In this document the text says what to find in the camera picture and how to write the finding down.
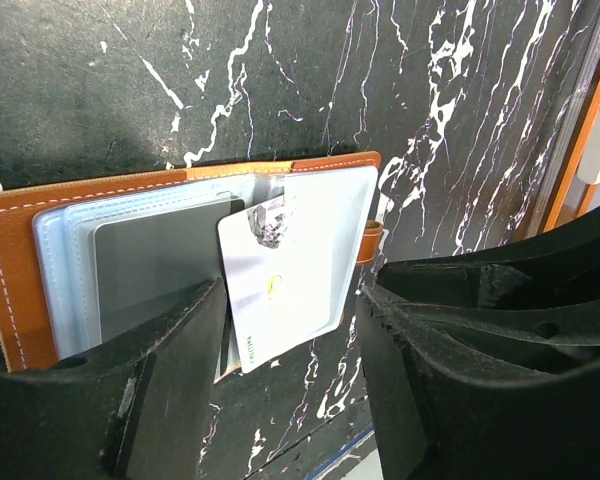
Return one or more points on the orange leather card holder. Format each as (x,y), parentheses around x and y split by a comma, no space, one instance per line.
(83,262)

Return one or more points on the orange wooden tiered rack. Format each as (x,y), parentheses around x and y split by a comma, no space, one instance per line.
(549,204)

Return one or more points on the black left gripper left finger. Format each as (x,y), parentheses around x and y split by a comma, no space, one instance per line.
(134,407)

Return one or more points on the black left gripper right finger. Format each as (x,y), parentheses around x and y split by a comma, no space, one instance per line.
(446,409)

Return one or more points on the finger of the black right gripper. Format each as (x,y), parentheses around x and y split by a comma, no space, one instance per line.
(534,303)

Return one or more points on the white patterned credit card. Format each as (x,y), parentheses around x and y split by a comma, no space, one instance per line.
(277,257)

